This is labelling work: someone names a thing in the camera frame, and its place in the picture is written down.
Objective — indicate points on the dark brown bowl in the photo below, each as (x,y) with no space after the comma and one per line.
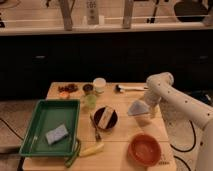
(112,121)

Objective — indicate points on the small dark cup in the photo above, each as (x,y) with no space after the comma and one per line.
(88,88)

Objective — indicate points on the green plastic tray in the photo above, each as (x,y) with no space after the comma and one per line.
(47,116)

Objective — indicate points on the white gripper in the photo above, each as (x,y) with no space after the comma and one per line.
(146,118)

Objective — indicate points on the red bowl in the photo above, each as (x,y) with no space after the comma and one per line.
(144,150)

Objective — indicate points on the blue sponge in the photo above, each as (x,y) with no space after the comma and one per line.
(56,134)

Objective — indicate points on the dark red food pieces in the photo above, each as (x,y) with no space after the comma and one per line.
(68,88)

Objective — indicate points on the white cup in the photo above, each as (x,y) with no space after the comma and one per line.
(99,84)

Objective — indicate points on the white handled brush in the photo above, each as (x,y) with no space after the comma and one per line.
(123,88)

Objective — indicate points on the green translucent cup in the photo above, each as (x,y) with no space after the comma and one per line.
(90,101)

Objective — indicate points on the white remote on shelf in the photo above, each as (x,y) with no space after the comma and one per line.
(92,12)

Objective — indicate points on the cream block in bowl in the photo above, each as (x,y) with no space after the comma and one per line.
(105,118)

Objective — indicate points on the blue-grey towel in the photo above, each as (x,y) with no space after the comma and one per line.
(138,108)

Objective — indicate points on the small orange object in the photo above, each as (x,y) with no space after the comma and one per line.
(64,95)

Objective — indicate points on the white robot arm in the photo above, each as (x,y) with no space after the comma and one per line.
(160,87)

